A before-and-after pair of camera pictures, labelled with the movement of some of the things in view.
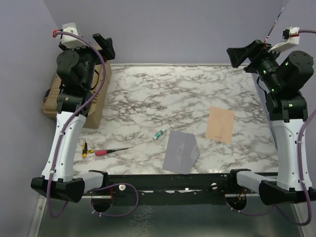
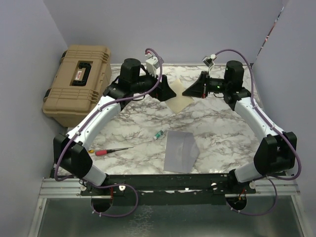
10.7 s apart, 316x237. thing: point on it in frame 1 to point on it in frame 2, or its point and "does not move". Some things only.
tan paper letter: x=219 y=124 to x=179 y=102
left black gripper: x=106 y=43 to x=163 y=92
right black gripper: x=238 y=55 to x=198 y=90
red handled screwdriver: x=104 y=152 does not move
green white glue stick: x=159 y=134 does not move
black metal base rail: x=186 y=189 does not move
